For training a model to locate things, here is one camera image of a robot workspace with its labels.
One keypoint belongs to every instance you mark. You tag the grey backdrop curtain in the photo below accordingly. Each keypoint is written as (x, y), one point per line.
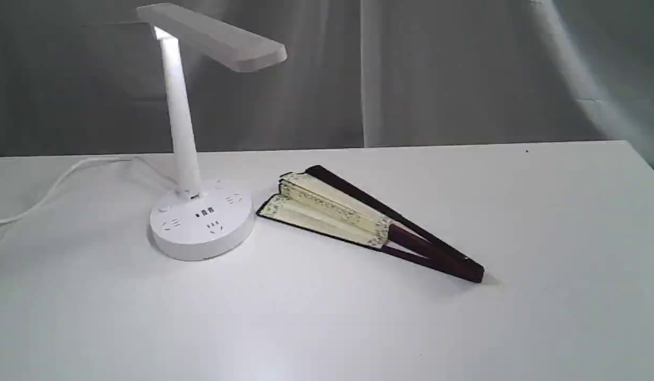
(84, 77)

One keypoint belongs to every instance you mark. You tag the white desk lamp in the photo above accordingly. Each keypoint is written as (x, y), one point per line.
(198, 221)

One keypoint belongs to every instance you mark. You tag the cream folding paper fan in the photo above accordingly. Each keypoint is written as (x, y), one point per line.
(317, 200)

